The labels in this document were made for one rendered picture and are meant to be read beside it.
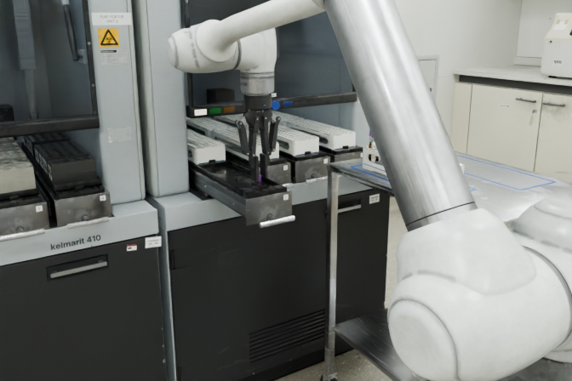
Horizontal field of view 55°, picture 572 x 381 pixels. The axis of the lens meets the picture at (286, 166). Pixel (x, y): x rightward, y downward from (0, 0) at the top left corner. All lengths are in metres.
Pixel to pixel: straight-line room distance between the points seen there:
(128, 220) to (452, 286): 1.02
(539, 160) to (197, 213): 2.45
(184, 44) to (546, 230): 0.87
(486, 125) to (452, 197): 3.06
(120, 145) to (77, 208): 0.21
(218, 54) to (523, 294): 0.86
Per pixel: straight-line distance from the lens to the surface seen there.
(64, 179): 1.55
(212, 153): 1.70
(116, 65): 1.55
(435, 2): 3.77
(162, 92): 1.59
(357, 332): 1.83
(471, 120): 3.89
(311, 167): 1.76
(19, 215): 1.48
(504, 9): 4.29
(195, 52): 1.33
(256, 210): 1.40
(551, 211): 0.88
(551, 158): 3.57
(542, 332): 0.78
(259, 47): 1.42
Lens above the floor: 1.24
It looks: 15 degrees down
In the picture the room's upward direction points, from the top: straight up
